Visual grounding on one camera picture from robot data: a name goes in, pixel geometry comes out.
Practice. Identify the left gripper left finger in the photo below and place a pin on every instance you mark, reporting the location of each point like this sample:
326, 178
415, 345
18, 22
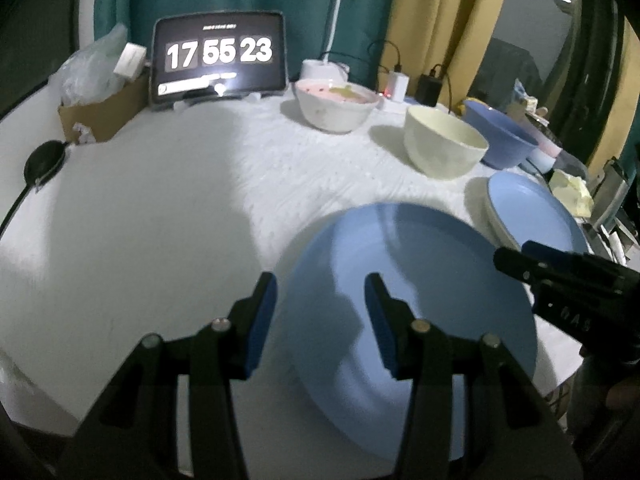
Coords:
260, 312

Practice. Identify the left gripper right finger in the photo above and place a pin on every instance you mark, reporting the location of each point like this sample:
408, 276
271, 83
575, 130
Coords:
391, 320

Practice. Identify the blue plate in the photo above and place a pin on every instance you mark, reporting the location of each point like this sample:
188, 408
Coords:
437, 265
530, 212

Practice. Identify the large blue bowl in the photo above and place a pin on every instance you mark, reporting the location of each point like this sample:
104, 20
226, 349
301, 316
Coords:
509, 143

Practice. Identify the pale yellow bowl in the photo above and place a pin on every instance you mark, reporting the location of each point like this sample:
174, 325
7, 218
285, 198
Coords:
441, 146

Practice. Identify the pink strawberry bowl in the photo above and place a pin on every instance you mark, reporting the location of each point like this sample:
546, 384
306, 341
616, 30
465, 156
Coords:
333, 106

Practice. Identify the beige plate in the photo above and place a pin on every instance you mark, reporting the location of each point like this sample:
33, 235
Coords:
503, 236

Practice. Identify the person right hand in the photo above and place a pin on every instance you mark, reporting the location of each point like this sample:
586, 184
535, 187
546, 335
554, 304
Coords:
623, 397

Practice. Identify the pale yellow tissue pack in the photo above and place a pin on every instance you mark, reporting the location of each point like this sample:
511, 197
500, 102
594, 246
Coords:
572, 193

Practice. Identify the white tablecloth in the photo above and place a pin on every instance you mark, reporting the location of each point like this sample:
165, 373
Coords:
162, 228

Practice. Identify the grey cloth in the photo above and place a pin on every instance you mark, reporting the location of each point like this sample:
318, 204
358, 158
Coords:
571, 165

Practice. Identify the white power strip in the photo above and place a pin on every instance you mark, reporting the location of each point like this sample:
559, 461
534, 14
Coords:
388, 105

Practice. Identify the white desk lamp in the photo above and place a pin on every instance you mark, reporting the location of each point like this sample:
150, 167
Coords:
322, 67

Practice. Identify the black power adapter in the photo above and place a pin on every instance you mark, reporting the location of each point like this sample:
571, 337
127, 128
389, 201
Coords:
428, 90

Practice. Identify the cardboard box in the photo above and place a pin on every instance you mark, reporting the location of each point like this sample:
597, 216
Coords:
99, 122

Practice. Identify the white charger plug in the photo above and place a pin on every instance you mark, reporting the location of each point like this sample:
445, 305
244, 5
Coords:
396, 87

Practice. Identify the tablet showing clock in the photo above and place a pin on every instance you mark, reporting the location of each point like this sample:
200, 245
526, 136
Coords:
217, 55

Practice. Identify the round black pouch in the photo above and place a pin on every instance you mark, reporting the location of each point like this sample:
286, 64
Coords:
44, 163

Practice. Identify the small white box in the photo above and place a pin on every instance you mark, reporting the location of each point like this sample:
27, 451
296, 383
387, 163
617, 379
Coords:
131, 62

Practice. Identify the yellow curtain left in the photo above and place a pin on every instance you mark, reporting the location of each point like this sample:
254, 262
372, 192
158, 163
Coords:
450, 36

